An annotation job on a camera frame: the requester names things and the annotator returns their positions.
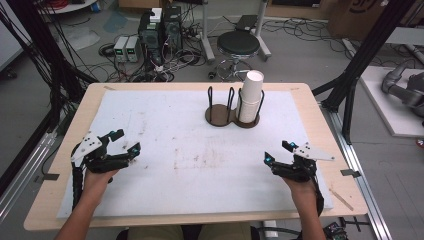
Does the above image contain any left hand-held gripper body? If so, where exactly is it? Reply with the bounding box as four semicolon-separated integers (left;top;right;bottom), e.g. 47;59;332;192
70;130;131;174

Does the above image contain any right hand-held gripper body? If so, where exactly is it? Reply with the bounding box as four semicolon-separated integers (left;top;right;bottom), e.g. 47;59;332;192
271;142;336;184

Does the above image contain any stack of white paper cups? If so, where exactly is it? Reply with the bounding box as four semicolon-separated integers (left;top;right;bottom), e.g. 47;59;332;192
235;69;265;124

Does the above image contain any wooden wire cup holder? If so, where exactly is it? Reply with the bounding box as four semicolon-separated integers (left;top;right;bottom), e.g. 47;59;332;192
204;85;266;130

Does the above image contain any person's right hand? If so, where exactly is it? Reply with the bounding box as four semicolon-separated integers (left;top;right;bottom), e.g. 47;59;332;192
282;176;318;201

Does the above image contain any person's left hand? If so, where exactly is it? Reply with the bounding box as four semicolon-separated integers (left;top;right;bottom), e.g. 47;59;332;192
83;168;120;198

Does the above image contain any light wooden table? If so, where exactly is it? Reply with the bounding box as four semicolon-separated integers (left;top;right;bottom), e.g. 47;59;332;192
23;82;370;232

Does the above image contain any white foam mat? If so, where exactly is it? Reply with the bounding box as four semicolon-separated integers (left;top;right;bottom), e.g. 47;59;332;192
56;89;334;220

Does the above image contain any thin wooden stick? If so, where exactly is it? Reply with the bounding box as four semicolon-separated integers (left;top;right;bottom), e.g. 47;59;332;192
328;187;355;212

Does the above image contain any grey bench power supply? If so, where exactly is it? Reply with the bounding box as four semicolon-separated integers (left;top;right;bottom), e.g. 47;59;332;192
125;35;143;64
113;35;130;63

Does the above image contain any black computer tower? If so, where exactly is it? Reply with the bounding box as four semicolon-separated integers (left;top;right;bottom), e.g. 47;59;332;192
162;5;184;52
137;11;165;65

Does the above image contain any white floor platform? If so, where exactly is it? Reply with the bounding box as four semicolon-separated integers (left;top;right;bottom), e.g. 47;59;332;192
359;65;424;139

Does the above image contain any grey metal stand leg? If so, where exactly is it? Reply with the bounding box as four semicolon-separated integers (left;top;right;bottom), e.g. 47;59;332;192
253;0;273;63
199;0;217;65

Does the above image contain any black round stool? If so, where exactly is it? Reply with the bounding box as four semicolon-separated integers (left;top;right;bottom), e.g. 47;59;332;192
213;30;262;83

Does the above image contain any brown cardboard box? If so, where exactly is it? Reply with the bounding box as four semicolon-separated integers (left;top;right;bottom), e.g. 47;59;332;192
327;0;424;42

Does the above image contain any aluminium floor rail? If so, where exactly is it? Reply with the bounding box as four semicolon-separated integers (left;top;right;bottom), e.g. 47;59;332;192
320;102;394;240
0;129;58;223

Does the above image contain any tangle of floor cables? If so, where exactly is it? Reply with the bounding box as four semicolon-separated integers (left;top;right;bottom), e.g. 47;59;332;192
98;33;208;84

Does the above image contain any black metal frame post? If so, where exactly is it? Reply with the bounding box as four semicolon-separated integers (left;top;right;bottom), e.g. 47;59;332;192
312;0;416;145
5;0;99;134

